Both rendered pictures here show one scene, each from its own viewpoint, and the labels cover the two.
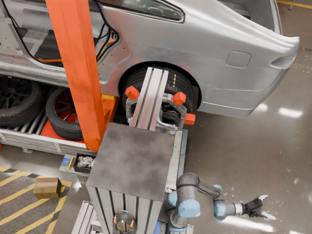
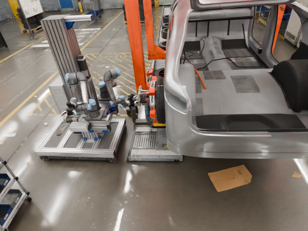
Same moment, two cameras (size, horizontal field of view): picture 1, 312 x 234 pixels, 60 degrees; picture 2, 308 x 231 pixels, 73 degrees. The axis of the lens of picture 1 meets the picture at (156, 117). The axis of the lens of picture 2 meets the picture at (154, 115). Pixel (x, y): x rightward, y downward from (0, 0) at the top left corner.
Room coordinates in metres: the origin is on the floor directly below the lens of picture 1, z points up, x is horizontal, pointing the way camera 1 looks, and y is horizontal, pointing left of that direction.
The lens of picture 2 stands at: (1.61, -2.52, 2.47)
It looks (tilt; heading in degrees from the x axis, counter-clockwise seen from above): 37 degrees down; 94
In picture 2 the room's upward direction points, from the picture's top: 5 degrees counter-clockwise
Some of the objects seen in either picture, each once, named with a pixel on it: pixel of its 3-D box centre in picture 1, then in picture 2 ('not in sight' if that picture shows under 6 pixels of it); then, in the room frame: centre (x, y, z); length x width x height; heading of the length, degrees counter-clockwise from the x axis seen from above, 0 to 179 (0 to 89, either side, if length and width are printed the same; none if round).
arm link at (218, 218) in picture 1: (220, 211); (77, 108); (0.56, -0.49, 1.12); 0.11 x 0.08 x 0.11; 9
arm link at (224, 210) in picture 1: (224, 209); (73, 102); (0.55, -0.49, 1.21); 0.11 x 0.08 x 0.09; 99
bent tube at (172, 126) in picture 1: (166, 114); (143, 93); (1.33, -0.08, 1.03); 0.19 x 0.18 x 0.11; 177
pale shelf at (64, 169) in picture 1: (84, 166); (132, 103); (1.03, 0.61, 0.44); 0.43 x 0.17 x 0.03; 87
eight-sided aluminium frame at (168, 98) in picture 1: (155, 113); (154, 101); (1.46, 0.01, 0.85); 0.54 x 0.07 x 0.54; 87
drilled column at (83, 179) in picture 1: (84, 175); (134, 112); (1.03, 0.64, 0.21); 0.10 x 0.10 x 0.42; 87
